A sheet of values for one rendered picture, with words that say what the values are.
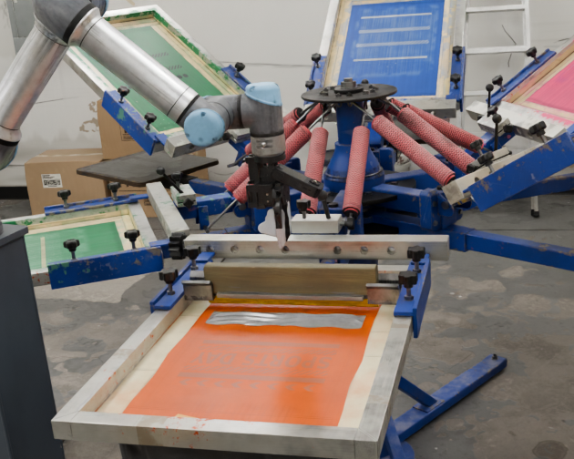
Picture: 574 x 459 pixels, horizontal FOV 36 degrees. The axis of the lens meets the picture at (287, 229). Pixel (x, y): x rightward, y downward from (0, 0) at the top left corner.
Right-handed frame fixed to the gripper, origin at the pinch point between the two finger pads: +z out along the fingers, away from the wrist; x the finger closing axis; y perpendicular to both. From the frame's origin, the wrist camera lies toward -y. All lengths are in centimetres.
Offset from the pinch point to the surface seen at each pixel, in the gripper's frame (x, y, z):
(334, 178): -77, 3, 6
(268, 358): 25.9, -0.7, 16.8
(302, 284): 1.2, -3.0, 10.5
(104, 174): -129, 105, 16
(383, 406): 49, -27, 14
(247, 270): 1.0, 9.7, 7.3
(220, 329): 12.5, 13.6, 16.7
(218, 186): -117, 55, 19
